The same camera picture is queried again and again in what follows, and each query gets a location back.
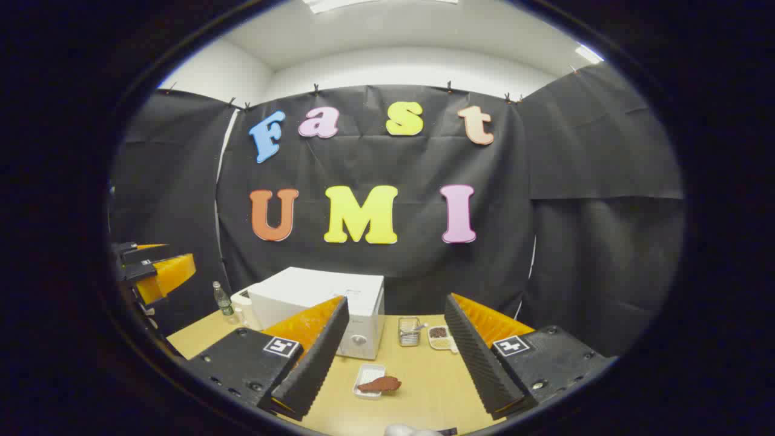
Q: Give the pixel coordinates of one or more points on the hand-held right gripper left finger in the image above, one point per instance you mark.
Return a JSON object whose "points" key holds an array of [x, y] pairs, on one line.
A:
{"points": [[315, 369]]}

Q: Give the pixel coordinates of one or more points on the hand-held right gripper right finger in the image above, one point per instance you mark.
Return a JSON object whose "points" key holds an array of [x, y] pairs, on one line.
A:
{"points": [[478, 363]]}

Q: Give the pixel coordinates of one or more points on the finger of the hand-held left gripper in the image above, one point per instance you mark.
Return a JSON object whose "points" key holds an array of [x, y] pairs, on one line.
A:
{"points": [[142, 251], [166, 275]]}

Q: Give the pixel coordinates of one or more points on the red-brown meat piece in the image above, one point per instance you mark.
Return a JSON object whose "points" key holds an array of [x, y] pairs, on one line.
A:
{"points": [[380, 384]]}

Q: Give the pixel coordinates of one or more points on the white microwave oven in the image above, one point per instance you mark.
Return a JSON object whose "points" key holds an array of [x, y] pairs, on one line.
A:
{"points": [[315, 287]]}

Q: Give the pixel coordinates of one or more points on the white divided dish of grains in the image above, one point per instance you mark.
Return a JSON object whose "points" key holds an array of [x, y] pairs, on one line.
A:
{"points": [[439, 342]]}

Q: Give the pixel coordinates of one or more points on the white plastic tray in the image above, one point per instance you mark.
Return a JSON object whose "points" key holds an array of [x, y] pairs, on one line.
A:
{"points": [[369, 370]]}

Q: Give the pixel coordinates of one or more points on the clear water bottle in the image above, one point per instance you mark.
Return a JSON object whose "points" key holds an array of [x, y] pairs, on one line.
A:
{"points": [[224, 306]]}

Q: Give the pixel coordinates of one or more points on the metal mesh utensil holder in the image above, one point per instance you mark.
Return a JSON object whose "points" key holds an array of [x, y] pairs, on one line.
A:
{"points": [[408, 336]]}

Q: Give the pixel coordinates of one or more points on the black table socket box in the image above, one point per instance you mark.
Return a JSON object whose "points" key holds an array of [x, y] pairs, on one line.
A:
{"points": [[447, 432]]}

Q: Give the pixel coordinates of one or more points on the white toaster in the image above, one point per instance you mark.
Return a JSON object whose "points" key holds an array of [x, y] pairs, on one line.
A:
{"points": [[240, 303]]}

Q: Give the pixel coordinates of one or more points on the black backdrop cloth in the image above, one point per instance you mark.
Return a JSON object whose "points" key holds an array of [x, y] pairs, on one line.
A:
{"points": [[393, 163]]}

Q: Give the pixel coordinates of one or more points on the small ceiling light panel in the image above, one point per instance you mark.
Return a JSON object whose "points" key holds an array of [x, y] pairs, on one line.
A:
{"points": [[589, 54]]}

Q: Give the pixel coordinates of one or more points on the long ceiling light panel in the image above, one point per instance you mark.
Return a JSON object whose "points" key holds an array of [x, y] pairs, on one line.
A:
{"points": [[375, 5]]}

